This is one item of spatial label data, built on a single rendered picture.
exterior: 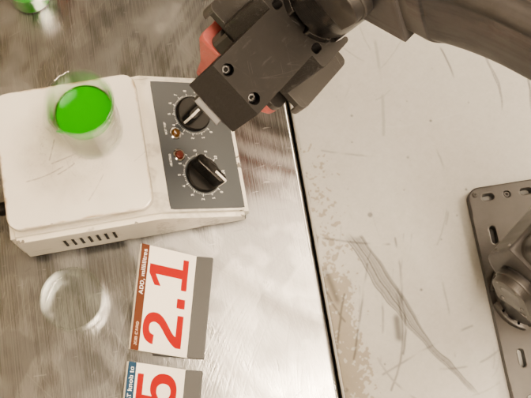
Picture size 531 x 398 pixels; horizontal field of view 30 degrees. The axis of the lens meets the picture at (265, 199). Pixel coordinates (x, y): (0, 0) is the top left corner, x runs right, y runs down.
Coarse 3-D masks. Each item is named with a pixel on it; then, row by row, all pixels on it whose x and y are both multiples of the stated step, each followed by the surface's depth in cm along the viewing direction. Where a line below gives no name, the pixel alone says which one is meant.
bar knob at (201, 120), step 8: (192, 96) 87; (184, 104) 86; (192, 104) 87; (176, 112) 86; (184, 112) 86; (192, 112) 85; (200, 112) 85; (184, 120) 85; (192, 120) 85; (200, 120) 87; (208, 120) 87; (192, 128) 86; (200, 128) 86
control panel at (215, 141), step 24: (168, 96) 86; (168, 120) 85; (168, 144) 85; (192, 144) 86; (216, 144) 87; (168, 168) 84; (168, 192) 83; (192, 192) 84; (216, 192) 86; (240, 192) 87
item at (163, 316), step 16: (160, 256) 85; (176, 256) 86; (160, 272) 85; (176, 272) 86; (160, 288) 85; (176, 288) 86; (144, 304) 84; (160, 304) 85; (176, 304) 86; (144, 320) 83; (160, 320) 84; (176, 320) 85; (144, 336) 83; (160, 336) 84; (176, 336) 85; (176, 352) 85
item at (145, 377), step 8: (136, 368) 82; (144, 368) 83; (152, 368) 83; (136, 376) 82; (144, 376) 83; (152, 376) 83; (160, 376) 84; (168, 376) 84; (176, 376) 85; (136, 384) 82; (144, 384) 82; (152, 384) 83; (160, 384) 84; (168, 384) 84; (176, 384) 85; (136, 392) 82; (144, 392) 82; (152, 392) 83; (160, 392) 83; (168, 392) 84; (176, 392) 84
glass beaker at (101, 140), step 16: (64, 80) 76; (80, 80) 77; (96, 80) 77; (48, 96) 76; (112, 96) 76; (48, 112) 76; (112, 112) 76; (48, 128) 75; (96, 128) 75; (112, 128) 78; (80, 144) 77; (96, 144) 78; (112, 144) 80
